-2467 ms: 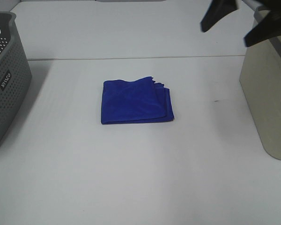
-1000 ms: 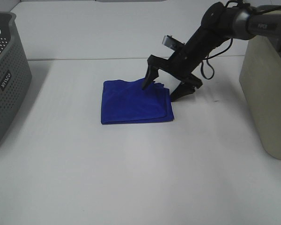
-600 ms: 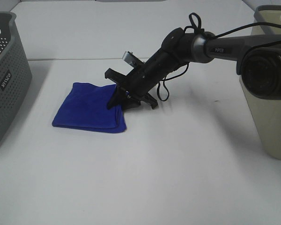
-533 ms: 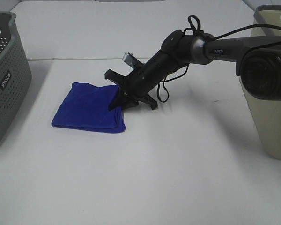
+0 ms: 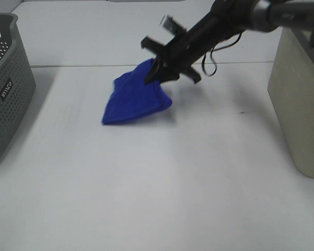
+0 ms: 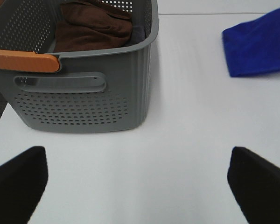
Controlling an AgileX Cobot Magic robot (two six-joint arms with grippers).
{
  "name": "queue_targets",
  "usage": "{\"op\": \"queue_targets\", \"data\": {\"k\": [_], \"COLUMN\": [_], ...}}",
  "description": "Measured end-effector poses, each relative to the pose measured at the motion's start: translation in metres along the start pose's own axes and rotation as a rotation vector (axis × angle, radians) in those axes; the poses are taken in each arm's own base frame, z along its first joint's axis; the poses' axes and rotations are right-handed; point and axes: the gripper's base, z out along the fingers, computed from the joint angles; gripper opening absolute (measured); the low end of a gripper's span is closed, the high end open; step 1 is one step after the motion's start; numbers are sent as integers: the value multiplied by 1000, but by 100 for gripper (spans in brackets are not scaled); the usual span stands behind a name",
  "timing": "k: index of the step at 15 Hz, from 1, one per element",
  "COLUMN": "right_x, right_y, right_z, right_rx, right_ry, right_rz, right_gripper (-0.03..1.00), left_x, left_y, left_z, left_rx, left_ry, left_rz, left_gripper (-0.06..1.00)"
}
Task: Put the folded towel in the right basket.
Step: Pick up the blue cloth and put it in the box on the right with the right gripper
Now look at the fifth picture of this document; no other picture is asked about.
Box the grey perforated plastic basket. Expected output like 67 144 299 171
0 13 36 159

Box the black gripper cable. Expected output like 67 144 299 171
201 32 243 77

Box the beige plastic basket grey rim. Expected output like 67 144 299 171
267 28 314 178

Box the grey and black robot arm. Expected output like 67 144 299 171
141 1 314 84

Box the blue towel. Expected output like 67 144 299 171
102 59 173 125

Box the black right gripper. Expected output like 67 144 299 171
141 1 240 84

